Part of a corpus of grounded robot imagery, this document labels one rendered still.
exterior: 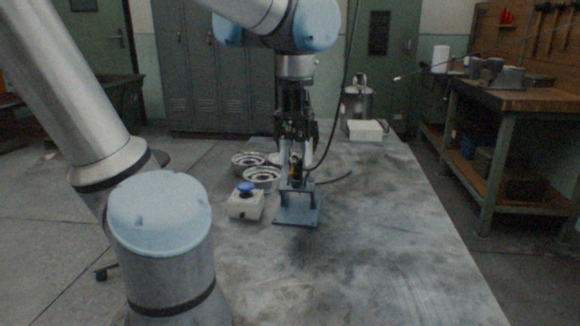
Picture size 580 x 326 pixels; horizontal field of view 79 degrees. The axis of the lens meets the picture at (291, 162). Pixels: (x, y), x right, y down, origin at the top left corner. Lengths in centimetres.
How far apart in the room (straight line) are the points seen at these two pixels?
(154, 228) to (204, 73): 351
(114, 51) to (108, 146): 437
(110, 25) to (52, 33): 437
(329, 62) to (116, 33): 251
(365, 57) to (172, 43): 197
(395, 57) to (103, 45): 337
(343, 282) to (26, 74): 54
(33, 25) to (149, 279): 31
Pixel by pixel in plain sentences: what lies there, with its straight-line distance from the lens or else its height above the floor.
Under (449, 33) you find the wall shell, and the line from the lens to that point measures 427.
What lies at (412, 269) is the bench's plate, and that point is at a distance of 71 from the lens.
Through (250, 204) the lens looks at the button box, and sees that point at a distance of 80.
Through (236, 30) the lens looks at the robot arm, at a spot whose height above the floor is 121.
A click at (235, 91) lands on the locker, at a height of 55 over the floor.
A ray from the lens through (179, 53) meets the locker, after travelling 397.
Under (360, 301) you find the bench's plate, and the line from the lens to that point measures 62.
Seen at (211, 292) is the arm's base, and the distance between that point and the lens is 51.
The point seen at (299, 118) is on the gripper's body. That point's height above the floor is 105.
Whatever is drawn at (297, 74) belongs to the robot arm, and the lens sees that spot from 66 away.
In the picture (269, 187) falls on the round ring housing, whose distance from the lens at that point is 92.
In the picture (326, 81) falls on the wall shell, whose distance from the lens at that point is 415.
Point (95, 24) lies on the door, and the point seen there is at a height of 121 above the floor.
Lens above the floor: 122
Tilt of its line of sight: 22 degrees down
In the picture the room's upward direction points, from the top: straight up
